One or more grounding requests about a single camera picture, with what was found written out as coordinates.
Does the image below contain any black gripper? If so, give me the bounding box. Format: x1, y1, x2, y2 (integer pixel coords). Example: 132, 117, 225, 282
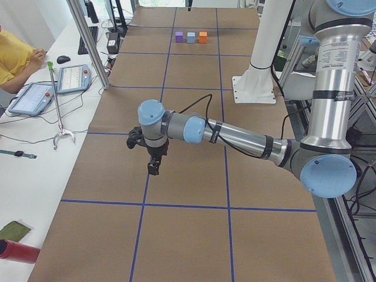
146, 140, 169, 176

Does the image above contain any light blue foam block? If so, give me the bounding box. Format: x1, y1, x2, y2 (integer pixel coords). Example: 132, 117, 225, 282
186, 32, 196, 43

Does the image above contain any purple foam block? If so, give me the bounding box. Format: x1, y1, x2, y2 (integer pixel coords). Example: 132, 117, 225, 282
175, 31, 184, 43

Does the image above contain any orange foam block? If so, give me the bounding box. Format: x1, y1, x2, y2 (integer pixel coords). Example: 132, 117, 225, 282
199, 31, 207, 44

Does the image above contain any black monitor stand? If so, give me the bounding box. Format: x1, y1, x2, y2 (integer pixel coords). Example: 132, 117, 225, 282
108, 0, 128, 38

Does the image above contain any black box with label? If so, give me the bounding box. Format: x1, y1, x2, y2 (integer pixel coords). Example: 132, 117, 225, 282
106, 32, 120, 55

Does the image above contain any black keyboard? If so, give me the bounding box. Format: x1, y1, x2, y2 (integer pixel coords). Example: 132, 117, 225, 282
77, 25, 99, 56

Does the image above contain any far teach pendant tablet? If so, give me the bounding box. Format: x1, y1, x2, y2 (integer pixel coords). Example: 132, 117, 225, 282
56, 64, 91, 94

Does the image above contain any teach pendant tablet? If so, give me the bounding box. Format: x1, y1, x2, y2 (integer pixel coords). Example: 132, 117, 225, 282
56, 64, 91, 94
8, 83, 53, 116

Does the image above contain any near teach pendant tablet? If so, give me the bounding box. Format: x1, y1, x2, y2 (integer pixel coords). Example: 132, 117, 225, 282
8, 83, 53, 116

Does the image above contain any white chair seat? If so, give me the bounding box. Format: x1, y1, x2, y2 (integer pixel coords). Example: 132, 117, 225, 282
283, 72, 315, 100

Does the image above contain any black computer mouse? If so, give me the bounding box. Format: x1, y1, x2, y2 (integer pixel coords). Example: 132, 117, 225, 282
56, 55, 71, 65

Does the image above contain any reacher grabber tool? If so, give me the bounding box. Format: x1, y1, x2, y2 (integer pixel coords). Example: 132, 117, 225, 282
47, 61, 76, 150

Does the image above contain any olive green bean bag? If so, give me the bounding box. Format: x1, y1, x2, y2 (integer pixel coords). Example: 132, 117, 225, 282
0, 221, 31, 242

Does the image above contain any red bottle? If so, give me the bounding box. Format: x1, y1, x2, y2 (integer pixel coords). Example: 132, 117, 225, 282
1, 239, 40, 264

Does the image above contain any person in yellow shirt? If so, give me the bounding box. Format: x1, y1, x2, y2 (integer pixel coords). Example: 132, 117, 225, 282
1, 28, 46, 94

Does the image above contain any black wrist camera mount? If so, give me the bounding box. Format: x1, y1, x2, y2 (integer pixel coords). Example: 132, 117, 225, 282
126, 126, 146, 149

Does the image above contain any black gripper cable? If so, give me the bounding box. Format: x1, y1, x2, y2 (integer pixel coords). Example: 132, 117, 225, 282
179, 93, 265, 159

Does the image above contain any aluminium frame post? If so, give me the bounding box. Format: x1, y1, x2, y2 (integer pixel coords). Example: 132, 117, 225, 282
67, 0, 109, 90

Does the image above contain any green strap smartwatch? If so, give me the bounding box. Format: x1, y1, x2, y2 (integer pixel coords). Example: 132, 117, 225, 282
0, 149, 37, 159

